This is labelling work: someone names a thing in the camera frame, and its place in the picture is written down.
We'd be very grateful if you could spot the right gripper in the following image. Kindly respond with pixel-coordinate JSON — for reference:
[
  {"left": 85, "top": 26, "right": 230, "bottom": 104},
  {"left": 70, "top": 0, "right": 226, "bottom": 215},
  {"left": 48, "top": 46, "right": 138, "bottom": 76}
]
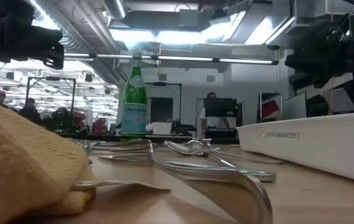
[{"left": 284, "top": 18, "right": 354, "bottom": 89}]

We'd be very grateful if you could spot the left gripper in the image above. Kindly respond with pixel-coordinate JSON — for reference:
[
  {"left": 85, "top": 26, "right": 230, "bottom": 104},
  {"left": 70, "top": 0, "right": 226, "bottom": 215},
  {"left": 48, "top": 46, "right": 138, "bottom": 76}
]
[{"left": 0, "top": 12, "right": 65, "bottom": 70}]

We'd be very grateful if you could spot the silver fork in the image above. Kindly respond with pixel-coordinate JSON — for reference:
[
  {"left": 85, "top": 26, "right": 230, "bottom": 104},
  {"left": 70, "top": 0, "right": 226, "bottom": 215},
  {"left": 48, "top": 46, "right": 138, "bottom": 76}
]
[
  {"left": 67, "top": 139, "right": 92, "bottom": 156},
  {"left": 186, "top": 138, "right": 246, "bottom": 170}
]

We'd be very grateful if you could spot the white board panel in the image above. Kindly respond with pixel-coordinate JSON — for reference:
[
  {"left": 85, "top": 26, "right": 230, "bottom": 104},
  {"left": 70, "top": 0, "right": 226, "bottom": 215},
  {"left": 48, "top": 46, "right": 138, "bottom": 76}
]
[{"left": 281, "top": 92, "right": 307, "bottom": 121}]

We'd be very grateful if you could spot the red and white panel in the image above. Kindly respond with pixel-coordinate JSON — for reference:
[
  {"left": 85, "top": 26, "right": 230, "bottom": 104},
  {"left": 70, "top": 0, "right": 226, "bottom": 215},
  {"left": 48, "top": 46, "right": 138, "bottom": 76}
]
[{"left": 258, "top": 91, "right": 282, "bottom": 123}]

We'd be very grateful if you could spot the person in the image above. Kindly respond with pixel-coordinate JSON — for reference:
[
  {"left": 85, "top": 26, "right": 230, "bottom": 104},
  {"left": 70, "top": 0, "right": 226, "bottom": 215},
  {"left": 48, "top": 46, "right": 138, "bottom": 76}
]
[
  {"left": 0, "top": 90, "right": 9, "bottom": 110},
  {"left": 18, "top": 97, "right": 44, "bottom": 126},
  {"left": 199, "top": 91, "right": 231, "bottom": 131}
]

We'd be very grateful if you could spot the red background machine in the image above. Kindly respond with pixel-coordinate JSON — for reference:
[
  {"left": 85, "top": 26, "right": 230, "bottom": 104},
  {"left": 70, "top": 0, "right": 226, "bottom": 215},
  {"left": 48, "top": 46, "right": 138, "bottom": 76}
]
[
  {"left": 70, "top": 110, "right": 88, "bottom": 134},
  {"left": 91, "top": 117, "right": 109, "bottom": 136}
]

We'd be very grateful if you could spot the white cutlery organizer tray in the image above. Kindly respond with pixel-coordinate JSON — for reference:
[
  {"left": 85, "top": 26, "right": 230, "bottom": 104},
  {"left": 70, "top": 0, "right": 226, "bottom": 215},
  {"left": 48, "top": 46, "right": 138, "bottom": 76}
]
[{"left": 235, "top": 111, "right": 354, "bottom": 187}]

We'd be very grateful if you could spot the green glass water bottle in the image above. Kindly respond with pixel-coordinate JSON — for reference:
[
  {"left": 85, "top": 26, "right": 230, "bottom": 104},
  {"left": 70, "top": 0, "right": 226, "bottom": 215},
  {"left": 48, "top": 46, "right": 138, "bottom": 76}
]
[{"left": 120, "top": 52, "right": 148, "bottom": 140}]

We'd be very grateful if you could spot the black monitor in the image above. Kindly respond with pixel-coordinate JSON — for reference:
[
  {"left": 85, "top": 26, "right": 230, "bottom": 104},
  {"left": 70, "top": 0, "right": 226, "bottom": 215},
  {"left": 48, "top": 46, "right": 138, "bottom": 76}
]
[{"left": 203, "top": 97, "right": 238, "bottom": 118}]

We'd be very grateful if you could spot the yellow cloth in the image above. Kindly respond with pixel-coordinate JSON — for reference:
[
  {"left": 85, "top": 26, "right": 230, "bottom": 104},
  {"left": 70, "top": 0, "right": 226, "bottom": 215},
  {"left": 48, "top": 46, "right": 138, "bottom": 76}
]
[{"left": 0, "top": 98, "right": 98, "bottom": 224}]

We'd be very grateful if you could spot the long LED light bar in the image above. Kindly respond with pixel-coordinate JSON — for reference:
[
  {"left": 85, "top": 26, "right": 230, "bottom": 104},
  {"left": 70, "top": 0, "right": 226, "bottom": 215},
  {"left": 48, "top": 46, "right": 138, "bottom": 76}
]
[{"left": 63, "top": 52, "right": 279, "bottom": 65}]

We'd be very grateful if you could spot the white box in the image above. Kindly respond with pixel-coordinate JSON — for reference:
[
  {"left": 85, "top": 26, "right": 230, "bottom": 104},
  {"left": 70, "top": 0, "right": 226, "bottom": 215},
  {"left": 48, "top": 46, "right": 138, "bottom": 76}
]
[{"left": 151, "top": 121, "right": 173, "bottom": 136}]

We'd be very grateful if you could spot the grey ceiling air unit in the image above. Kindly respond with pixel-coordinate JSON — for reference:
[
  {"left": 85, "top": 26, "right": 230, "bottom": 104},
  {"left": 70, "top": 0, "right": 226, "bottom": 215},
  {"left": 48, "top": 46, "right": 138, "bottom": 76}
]
[{"left": 178, "top": 8, "right": 203, "bottom": 31}]

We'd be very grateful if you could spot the white paper tag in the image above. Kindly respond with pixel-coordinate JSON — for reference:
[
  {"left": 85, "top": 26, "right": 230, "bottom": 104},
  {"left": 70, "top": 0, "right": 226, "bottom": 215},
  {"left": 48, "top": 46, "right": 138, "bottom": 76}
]
[{"left": 72, "top": 179, "right": 172, "bottom": 193}]

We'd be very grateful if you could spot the black rig frame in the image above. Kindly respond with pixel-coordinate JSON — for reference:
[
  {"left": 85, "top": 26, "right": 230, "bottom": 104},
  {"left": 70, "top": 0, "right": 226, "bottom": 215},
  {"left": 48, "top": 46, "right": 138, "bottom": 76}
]
[
  {"left": 25, "top": 76, "right": 77, "bottom": 119},
  {"left": 145, "top": 82, "right": 183, "bottom": 123}
]

